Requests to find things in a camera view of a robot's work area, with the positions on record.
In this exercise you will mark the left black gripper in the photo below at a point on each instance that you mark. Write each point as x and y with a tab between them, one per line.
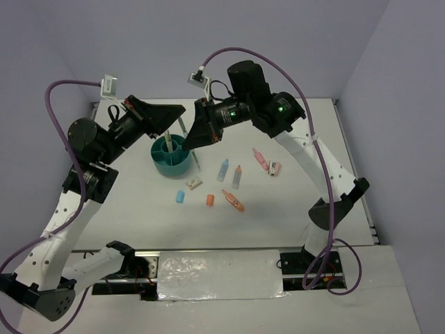
154	120

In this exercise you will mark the white eraser box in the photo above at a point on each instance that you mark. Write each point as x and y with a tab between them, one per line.
194	183

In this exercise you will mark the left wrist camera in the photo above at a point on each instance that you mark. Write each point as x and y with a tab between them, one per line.
108	87

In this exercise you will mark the orange marker cap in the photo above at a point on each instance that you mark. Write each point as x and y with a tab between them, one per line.
210	200

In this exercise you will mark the orange highlighter marker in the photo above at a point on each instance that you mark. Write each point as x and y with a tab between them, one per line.
237	177

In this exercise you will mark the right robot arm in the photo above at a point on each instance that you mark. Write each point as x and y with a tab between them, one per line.
281	117

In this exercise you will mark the orange utility cutter pen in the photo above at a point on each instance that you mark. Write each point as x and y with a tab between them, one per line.
233	200

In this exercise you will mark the teal round organizer container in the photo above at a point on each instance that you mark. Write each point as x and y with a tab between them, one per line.
170	164

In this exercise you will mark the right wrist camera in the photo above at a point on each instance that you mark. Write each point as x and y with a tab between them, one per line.
199	80

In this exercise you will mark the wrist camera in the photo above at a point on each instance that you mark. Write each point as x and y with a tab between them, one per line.
108	87
199	80

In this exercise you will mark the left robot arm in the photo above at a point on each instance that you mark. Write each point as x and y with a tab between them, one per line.
43	282

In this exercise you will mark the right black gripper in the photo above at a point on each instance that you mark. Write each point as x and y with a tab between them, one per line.
204	129

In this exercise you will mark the blue highlighter marker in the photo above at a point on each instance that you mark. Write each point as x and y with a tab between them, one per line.
223	170

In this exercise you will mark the silver foil cover plate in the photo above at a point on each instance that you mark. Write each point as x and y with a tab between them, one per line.
219	275

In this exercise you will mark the blue marker cap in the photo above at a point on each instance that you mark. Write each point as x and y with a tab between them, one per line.
180	197

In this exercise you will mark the yellow thin pen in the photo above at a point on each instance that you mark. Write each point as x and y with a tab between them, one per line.
168	142

